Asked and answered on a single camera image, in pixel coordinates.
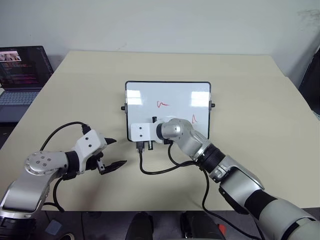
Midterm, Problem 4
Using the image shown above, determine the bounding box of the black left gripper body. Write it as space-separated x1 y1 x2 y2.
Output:
84 150 105 174

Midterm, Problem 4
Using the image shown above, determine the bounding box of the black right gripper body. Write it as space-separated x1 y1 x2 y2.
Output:
145 115 158 151

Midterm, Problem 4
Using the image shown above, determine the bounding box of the black framed small whiteboard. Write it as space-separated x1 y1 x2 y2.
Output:
119 80 217 142

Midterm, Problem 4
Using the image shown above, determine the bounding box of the small grey square object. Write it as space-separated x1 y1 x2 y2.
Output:
48 219 63 234

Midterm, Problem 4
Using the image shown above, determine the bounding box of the open grey laptop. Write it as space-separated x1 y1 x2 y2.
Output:
0 45 55 123

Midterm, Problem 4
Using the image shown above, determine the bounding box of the black office chair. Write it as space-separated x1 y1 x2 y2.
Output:
298 45 320 118

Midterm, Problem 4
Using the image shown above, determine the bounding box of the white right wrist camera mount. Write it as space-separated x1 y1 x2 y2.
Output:
131 121 158 144

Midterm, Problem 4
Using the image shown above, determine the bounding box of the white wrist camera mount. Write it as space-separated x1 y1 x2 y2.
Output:
74 128 106 175
131 121 158 144

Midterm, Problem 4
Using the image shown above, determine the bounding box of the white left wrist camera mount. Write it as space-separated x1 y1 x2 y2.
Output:
74 128 106 175

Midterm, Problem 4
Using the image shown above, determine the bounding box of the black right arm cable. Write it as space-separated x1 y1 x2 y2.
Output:
135 141 265 240
164 140 200 168

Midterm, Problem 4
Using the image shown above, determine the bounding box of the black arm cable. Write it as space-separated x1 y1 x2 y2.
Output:
164 140 200 168
135 141 265 240
39 121 91 212

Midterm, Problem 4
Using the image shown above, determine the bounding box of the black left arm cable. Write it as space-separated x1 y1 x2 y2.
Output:
39 121 91 212

